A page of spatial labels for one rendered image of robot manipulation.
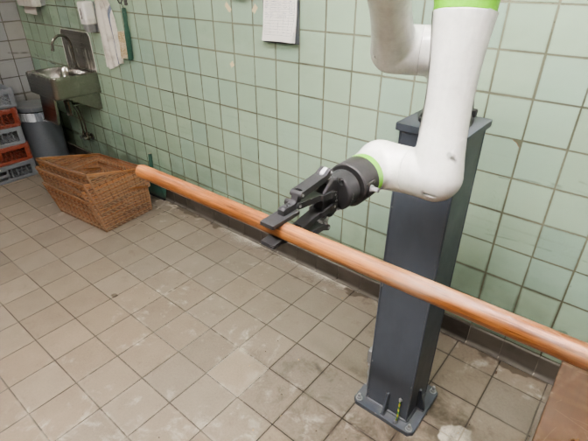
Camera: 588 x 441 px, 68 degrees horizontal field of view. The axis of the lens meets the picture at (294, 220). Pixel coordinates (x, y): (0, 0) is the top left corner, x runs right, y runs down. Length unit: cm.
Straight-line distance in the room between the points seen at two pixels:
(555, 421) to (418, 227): 61
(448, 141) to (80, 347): 198
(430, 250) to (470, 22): 74
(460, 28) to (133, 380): 186
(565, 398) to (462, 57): 96
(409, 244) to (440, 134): 61
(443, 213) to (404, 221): 13
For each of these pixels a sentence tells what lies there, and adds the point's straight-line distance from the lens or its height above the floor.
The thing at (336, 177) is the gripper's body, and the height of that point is 123.
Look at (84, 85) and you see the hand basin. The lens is 388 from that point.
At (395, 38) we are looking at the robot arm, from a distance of 117.
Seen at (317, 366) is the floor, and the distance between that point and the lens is 211.
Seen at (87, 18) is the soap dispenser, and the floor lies 127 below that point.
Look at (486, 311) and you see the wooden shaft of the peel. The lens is 60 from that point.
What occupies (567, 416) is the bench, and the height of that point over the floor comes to 58.
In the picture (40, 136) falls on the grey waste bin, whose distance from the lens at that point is 449.
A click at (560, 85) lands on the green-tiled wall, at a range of 180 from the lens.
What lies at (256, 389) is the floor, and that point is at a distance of 203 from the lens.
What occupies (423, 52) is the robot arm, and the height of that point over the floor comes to 139.
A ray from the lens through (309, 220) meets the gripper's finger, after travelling 80.
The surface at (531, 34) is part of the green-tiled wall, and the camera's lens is 180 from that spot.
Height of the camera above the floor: 158
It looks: 30 degrees down
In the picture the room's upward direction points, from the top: straight up
